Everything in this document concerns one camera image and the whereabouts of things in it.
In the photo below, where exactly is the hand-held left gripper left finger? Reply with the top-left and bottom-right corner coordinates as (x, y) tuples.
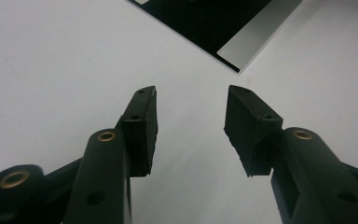
(62, 85), (158, 224)

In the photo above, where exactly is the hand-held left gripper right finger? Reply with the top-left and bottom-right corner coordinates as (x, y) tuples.
(223, 84), (358, 224)

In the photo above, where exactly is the white paper sheet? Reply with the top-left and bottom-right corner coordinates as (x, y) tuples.
(0, 0), (358, 224)

